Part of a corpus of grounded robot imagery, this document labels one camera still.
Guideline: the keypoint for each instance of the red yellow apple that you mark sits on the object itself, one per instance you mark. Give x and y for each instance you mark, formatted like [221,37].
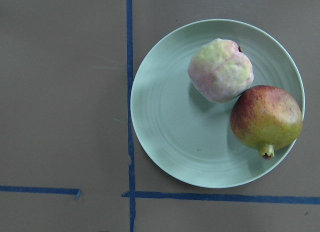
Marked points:
[266,118]

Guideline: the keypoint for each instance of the green pink peach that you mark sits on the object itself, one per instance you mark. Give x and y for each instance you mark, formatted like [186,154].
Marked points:
[220,71]

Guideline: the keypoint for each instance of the green plate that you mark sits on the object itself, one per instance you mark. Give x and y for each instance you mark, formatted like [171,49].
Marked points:
[188,136]

